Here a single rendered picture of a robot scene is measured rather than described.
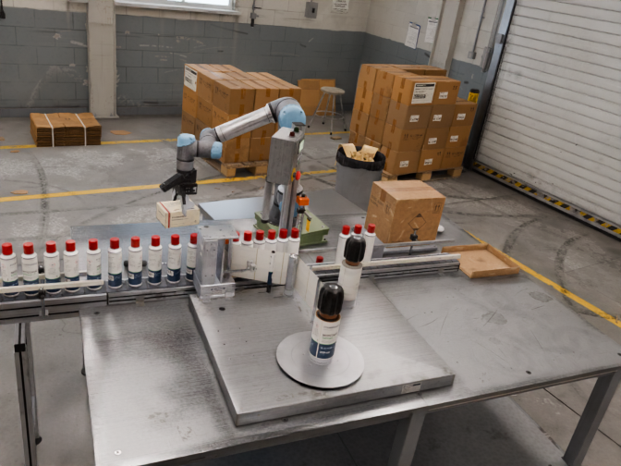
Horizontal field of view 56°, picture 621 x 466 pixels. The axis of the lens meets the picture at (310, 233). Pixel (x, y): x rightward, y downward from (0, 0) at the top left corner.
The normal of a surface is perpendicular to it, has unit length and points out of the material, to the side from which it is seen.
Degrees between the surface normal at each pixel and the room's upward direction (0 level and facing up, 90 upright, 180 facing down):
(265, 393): 0
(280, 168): 90
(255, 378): 0
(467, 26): 90
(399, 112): 89
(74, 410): 0
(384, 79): 89
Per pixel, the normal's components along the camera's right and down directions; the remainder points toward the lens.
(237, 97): 0.52, 0.47
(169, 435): 0.14, -0.89
